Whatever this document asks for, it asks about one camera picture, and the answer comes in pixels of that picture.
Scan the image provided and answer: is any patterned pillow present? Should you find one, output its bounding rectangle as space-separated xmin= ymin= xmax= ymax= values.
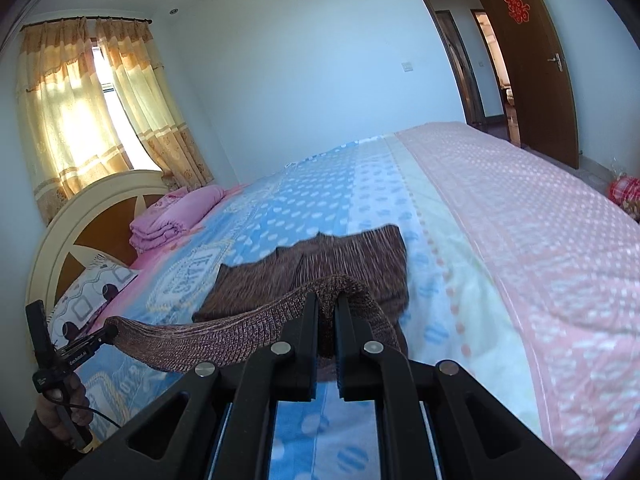
xmin=47 ymin=255 xmax=141 ymax=346

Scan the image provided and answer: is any folded pink blanket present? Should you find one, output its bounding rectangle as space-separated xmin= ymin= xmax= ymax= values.
xmin=129 ymin=185 xmax=227 ymax=255

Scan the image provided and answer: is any person's left forearm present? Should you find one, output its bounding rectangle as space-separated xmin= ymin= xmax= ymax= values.
xmin=19 ymin=407 xmax=68 ymax=463

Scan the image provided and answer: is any curtain rod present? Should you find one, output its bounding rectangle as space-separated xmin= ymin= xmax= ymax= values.
xmin=22 ymin=16 xmax=151 ymax=25

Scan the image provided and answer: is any cream wooden headboard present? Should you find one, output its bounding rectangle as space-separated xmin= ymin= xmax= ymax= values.
xmin=26 ymin=170 xmax=173 ymax=311

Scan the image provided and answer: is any window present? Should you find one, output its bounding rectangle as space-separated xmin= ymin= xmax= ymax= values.
xmin=92 ymin=45 xmax=161 ymax=171

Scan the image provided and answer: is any brown knitted sweater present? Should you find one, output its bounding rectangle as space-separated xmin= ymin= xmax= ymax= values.
xmin=111 ymin=224 xmax=412 ymax=383

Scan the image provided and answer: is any brown wooden door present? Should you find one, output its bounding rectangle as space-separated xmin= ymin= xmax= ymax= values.
xmin=470 ymin=0 xmax=580 ymax=170

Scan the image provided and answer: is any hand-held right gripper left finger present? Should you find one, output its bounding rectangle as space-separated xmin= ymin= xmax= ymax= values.
xmin=62 ymin=290 xmax=321 ymax=480

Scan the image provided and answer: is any yellow patterned curtain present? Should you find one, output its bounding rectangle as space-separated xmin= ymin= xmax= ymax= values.
xmin=95 ymin=17 xmax=215 ymax=192
xmin=15 ymin=19 xmax=135 ymax=226

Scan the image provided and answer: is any person's left hand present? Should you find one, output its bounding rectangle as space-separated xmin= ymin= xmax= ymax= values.
xmin=35 ymin=374 xmax=96 ymax=443

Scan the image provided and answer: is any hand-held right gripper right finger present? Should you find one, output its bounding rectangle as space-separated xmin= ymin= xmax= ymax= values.
xmin=334 ymin=295 xmax=581 ymax=480

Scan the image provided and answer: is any black cable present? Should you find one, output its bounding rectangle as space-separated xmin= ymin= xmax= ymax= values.
xmin=64 ymin=402 xmax=123 ymax=431

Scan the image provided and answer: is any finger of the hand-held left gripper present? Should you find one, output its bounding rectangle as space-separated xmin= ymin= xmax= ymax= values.
xmin=89 ymin=325 xmax=121 ymax=349

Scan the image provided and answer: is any printed bed sheet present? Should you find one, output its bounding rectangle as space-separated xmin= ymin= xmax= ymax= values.
xmin=50 ymin=121 xmax=640 ymax=480

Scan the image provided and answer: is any red checked bag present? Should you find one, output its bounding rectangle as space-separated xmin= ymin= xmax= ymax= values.
xmin=607 ymin=174 xmax=640 ymax=221

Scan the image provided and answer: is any red paper door decoration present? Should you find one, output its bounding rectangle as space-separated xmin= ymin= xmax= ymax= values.
xmin=504 ymin=0 xmax=532 ymax=25

